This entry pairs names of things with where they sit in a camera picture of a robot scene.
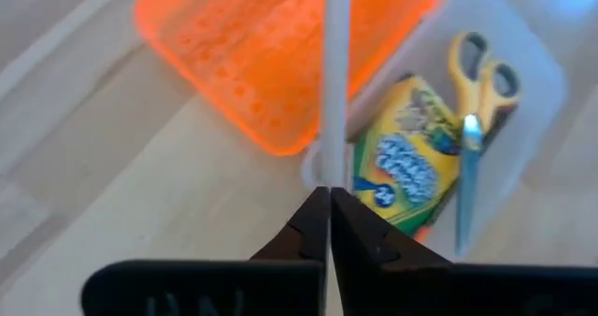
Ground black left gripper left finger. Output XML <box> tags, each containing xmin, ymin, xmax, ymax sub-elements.
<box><xmin>81</xmin><ymin>186</ymin><xmax>331</xmax><ymax>316</ymax></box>

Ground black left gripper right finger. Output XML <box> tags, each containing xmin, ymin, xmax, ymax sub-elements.
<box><xmin>330</xmin><ymin>187</ymin><xmax>598</xmax><ymax>316</ymax></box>

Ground yellow handled scissors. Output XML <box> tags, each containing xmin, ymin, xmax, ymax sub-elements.
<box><xmin>447</xmin><ymin>30</ymin><xmax>522</xmax><ymax>256</ymax></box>

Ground yellow green crayon box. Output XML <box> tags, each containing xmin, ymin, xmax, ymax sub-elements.
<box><xmin>350</xmin><ymin>75</ymin><xmax>463</xmax><ymax>237</ymax></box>

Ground white pencil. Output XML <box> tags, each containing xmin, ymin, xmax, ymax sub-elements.
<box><xmin>320</xmin><ymin>0</ymin><xmax>352</xmax><ymax>190</ymax></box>

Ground clear plastic pencil box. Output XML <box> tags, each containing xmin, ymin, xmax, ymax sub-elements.
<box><xmin>301</xmin><ymin>0</ymin><xmax>569</xmax><ymax>261</ymax></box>

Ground orange plastic box lid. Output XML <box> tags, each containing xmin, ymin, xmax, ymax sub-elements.
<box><xmin>134</xmin><ymin>0</ymin><xmax>452</xmax><ymax>157</ymax></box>

